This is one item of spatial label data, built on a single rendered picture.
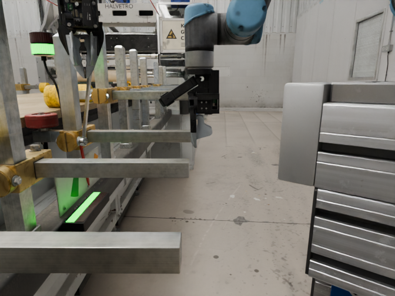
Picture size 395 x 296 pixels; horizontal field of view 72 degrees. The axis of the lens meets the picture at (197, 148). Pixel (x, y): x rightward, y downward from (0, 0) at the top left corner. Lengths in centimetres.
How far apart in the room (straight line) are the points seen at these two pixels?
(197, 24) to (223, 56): 861
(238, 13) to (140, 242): 45
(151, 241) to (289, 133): 17
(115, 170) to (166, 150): 273
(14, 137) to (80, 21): 25
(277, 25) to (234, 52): 153
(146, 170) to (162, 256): 26
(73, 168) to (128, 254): 30
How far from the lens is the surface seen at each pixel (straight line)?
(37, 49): 78
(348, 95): 26
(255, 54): 940
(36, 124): 84
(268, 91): 944
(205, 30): 73
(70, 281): 141
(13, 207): 59
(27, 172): 58
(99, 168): 55
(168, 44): 301
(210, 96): 72
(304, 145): 26
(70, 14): 63
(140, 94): 101
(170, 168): 52
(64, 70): 77
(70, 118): 77
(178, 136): 75
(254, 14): 59
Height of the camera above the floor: 100
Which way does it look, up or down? 14 degrees down
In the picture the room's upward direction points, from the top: straight up
